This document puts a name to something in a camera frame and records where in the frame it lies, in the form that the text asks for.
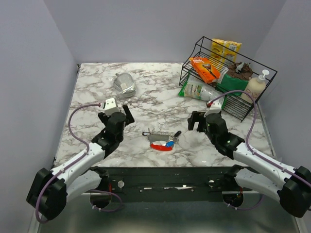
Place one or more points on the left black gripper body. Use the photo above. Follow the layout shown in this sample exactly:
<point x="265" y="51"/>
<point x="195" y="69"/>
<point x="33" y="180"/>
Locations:
<point x="104" y="118"/>

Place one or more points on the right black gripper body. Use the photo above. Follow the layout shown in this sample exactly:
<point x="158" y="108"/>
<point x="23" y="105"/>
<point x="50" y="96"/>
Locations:
<point x="202" y="126"/>

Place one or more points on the blue key tag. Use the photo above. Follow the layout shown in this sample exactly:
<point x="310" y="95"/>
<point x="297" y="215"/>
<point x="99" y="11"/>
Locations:
<point x="170" y="144"/>

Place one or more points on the red carabiner keyring with chain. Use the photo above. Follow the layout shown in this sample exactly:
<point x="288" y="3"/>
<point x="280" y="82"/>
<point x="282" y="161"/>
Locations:
<point x="158" y="139"/>

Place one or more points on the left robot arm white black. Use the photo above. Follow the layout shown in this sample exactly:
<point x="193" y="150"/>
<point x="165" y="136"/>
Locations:
<point x="52" y="189"/>

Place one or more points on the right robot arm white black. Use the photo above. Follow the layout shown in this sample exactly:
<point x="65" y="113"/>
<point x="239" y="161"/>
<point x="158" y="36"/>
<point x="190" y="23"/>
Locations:
<point x="289" y="186"/>

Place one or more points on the green white wipes pack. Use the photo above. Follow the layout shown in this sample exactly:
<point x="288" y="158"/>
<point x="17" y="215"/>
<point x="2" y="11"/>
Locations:
<point x="197" y="89"/>

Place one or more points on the silver foil pouch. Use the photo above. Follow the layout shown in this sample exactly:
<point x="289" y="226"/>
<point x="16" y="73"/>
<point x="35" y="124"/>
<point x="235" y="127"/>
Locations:
<point x="125" y="84"/>

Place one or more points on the orange razor box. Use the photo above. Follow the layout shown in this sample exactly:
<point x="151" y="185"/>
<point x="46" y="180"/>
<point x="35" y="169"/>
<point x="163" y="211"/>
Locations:
<point x="205" y="69"/>

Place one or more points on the brown green chocolate bag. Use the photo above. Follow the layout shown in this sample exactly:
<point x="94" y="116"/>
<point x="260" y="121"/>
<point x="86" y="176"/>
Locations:
<point x="234" y="77"/>

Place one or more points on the cream lotion pump bottle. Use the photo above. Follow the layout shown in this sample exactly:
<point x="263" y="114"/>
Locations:
<point x="257" y="85"/>

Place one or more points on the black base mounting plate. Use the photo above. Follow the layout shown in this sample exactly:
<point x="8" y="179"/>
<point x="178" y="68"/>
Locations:
<point x="162" y="184"/>

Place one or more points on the yellow snack packet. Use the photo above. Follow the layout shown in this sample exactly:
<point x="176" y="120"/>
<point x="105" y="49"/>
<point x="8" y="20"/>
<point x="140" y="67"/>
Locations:
<point x="224" y="51"/>

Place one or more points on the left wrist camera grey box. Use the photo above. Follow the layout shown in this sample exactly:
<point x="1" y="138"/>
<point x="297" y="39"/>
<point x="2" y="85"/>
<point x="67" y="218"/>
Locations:
<point x="110" y="106"/>

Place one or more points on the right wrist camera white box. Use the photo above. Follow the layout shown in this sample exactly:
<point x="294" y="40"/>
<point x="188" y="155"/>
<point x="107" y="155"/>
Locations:
<point x="213" y="107"/>

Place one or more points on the black wire rack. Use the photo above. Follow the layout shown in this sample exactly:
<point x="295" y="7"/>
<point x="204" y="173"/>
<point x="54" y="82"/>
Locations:
<point x="234" y="105"/>

